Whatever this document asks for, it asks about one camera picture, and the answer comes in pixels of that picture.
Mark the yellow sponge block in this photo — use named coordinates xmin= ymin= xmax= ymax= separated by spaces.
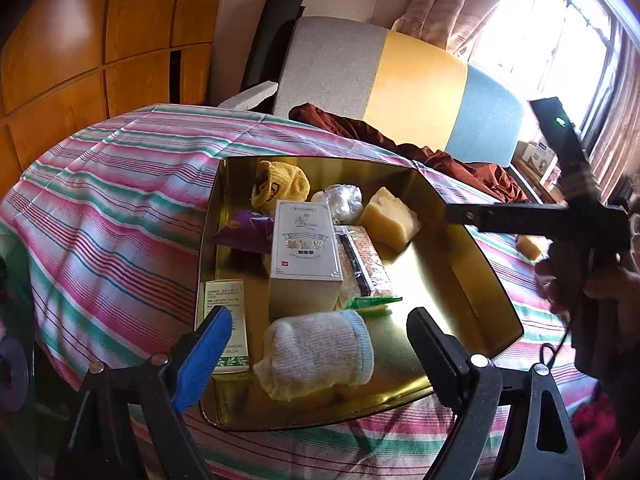
xmin=359 ymin=186 xmax=421 ymax=252

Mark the green white slim carton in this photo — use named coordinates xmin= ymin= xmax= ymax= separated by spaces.
xmin=200 ymin=280 xmax=250 ymax=375

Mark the white plastic bag ball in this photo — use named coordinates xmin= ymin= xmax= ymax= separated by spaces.
xmin=311 ymin=184 xmax=363 ymax=224

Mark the purple snack packet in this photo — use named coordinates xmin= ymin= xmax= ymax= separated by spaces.
xmin=213 ymin=210 xmax=274 ymax=255

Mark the white tea carton box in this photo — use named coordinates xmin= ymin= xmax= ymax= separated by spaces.
xmin=268 ymin=200 xmax=343 ymax=318

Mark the person's right hand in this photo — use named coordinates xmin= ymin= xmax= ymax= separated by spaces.
xmin=535 ymin=252 xmax=639 ymax=324

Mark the orange sponge wedge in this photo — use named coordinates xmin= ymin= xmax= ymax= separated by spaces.
xmin=515 ymin=235 xmax=551 ymax=262

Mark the white product box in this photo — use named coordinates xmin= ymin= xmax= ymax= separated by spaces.
xmin=521 ymin=140 xmax=558 ymax=183

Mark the rust brown blanket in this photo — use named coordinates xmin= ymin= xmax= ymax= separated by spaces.
xmin=288 ymin=103 xmax=529 ymax=204

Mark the tricolour upholstered headboard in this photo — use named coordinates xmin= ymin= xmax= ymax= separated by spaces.
xmin=273 ymin=16 xmax=523 ymax=167

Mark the gold metal tin box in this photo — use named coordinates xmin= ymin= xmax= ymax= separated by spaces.
xmin=200 ymin=156 xmax=523 ymax=431

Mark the striped pink curtain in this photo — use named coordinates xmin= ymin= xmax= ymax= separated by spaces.
xmin=392 ymin=0 xmax=500 ymax=56

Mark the black rolled mat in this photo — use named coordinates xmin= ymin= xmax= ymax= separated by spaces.
xmin=240 ymin=0 xmax=305 ymax=91

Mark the wooden wardrobe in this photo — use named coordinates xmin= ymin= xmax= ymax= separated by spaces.
xmin=1 ymin=0 xmax=220 ymax=191

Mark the white bed frame rail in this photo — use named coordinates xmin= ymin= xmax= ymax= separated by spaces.
xmin=218 ymin=81 xmax=279 ymax=112

